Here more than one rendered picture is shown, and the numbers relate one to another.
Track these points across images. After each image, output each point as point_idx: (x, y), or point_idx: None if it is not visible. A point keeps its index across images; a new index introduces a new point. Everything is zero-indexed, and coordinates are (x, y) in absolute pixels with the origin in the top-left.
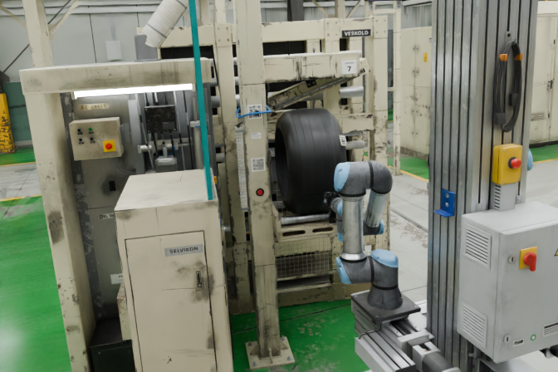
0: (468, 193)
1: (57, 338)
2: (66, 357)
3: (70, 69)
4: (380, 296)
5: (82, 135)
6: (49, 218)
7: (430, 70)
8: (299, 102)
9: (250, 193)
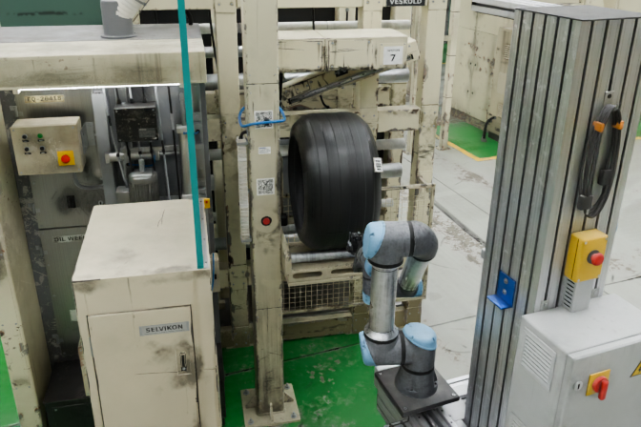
0: (533, 288)
1: (2, 373)
2: (13, 401)
3: (10, 59)
4: (411, 381)
5: (29, 144)
6: None
7: None
8: None
9: (253, 221)
